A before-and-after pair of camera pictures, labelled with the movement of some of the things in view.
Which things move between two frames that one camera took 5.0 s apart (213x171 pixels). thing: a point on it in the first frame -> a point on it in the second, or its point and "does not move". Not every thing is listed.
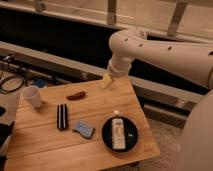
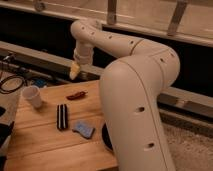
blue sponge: (84, 129) does not move
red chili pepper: (77, 96) does not move
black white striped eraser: (62, 116) does not move
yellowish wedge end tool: (106, 82) -> (75, 68)
